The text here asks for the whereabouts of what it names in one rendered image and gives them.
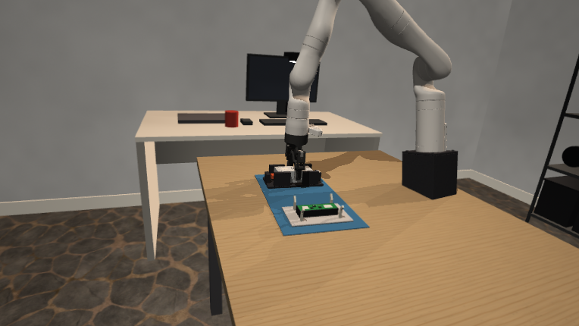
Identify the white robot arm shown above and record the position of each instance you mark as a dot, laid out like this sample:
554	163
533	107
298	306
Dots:
396	25

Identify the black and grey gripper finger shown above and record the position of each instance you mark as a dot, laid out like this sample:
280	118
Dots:
287	154
300	160

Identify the beige rectangular cover with slots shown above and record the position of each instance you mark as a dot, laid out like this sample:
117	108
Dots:
292	170

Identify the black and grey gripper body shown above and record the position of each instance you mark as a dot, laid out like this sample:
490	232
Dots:
296	142

